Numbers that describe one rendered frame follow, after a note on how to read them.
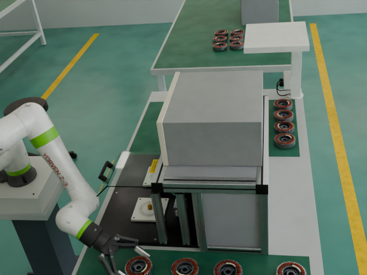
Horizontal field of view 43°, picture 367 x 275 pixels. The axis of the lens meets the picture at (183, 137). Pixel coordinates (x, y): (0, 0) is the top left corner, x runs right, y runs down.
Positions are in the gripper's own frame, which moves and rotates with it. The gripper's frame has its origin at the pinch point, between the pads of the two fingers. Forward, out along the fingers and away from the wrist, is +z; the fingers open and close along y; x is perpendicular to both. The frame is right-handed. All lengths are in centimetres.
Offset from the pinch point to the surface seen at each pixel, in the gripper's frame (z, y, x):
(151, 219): -7.6, -25.9, -3.2
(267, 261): 41, -23, 22
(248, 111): 1, -43, 64
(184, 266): 14.8, -7.0, 9.2
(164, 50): -84, -207, -51
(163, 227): -1.0, -15.7, 10.6
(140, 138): -42, -86, -27
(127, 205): -21.2, -31.3, -12.5
